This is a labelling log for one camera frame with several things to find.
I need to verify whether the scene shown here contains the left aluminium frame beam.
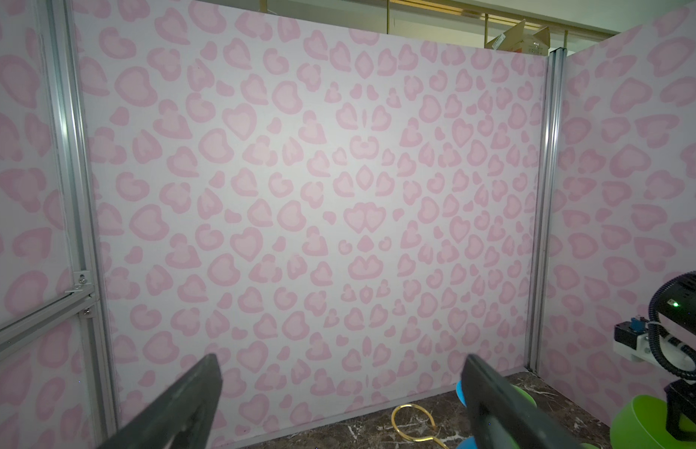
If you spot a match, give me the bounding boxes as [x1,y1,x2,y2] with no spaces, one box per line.
[0,1,118,448]

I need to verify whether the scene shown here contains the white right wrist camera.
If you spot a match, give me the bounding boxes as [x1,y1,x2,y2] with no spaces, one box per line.
[613,317,696,370]

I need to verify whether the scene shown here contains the green wine glass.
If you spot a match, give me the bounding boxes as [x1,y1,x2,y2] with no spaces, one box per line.
[513,385,537,407]
[610,395,696,449]

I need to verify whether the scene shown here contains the gold wire wine glass rack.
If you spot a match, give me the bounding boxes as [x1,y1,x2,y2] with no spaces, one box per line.
[390,403,448,449]

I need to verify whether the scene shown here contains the right aluminium frame post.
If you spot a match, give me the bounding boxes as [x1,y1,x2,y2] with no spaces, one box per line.
[525,48,568,374]

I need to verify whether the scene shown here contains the green wine glass front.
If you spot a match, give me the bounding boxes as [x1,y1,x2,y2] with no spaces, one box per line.
[610,395,696,449]

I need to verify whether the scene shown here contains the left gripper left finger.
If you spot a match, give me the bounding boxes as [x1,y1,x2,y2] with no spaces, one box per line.
[101,354,223,449]

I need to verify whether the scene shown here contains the blue wine glass rear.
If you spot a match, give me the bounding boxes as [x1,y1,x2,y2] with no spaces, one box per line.
[456,381,477,449]

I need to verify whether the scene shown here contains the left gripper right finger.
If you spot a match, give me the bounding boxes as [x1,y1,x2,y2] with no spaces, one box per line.
[461,355,580,449]

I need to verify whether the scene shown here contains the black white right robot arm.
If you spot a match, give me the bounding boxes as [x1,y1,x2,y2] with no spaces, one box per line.
[648,271,696,443]

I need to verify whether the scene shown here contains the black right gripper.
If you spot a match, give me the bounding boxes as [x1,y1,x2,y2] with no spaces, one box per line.
[664,380,696,441]

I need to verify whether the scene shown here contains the right black corrugated cable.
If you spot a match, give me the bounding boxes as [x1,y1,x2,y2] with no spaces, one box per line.
[646,279,696,381]

